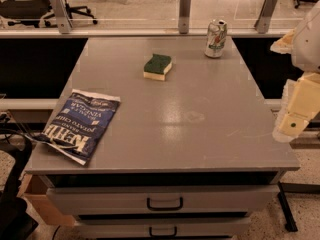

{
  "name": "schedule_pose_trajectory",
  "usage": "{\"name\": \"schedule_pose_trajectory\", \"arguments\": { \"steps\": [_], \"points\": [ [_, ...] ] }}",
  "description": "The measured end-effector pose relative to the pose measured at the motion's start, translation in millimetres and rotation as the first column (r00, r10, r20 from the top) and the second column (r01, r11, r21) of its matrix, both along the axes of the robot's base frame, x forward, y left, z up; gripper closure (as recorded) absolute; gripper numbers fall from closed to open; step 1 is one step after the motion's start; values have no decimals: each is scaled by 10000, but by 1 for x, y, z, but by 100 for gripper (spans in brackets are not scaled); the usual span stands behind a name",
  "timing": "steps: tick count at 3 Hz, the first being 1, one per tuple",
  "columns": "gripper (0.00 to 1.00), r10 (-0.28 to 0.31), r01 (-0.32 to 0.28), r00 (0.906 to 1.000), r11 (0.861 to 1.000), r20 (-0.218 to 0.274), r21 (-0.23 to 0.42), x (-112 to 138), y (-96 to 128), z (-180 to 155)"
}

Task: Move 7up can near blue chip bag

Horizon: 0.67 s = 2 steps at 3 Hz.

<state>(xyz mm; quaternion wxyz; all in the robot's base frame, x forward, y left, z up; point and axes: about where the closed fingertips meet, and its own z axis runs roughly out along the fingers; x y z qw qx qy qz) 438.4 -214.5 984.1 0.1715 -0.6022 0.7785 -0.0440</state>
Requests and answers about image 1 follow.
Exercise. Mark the black drawer handle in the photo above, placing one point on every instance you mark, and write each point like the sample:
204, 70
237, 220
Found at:
162, 232
165, 205

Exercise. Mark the blue kettle chip bag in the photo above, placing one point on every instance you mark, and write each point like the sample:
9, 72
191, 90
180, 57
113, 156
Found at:
78, 127

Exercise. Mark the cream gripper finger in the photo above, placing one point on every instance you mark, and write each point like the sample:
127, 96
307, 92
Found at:
299, 105
284, 44

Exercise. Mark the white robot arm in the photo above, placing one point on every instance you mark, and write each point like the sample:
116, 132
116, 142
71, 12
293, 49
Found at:
306, 43

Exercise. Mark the upper grey drawer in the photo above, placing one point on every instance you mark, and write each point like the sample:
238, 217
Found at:
132, 200

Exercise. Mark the middle metal bracket post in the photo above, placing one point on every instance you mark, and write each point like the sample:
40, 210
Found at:
184, 16

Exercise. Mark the black office chair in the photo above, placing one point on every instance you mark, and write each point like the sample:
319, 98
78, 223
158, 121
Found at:
29, 12

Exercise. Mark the green yellow sponge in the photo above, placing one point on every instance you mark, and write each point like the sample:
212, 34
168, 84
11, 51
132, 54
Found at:
157, 67

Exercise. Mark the cardboard box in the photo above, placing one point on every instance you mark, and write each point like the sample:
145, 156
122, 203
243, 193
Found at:
34, 190

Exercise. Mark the black lower drawer handle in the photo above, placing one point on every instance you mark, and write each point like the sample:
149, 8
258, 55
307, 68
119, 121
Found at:
162, 232

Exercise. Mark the left metal bracket post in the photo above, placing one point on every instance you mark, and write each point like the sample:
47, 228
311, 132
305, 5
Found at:
62, 20

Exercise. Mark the black upper drawer handle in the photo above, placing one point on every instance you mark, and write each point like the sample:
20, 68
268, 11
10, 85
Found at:
165, 205

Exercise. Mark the grey drawer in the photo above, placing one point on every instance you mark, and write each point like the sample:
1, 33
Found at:
132, 200
187, 227

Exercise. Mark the metal bracket post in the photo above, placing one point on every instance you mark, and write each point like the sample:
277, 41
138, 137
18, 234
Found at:
184, 16
62, 20
263, 22

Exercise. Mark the right metal bracket post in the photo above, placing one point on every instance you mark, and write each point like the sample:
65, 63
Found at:
263, 22

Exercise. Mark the black chair at left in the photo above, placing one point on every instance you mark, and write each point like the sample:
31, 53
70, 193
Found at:
15, 223

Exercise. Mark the black table leg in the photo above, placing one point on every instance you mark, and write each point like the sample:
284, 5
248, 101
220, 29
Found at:
290, 225

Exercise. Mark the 7up soda can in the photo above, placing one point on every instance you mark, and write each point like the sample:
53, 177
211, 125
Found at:
216, 37

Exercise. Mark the lower grey drawer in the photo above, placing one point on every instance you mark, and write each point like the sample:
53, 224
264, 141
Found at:
187, 227

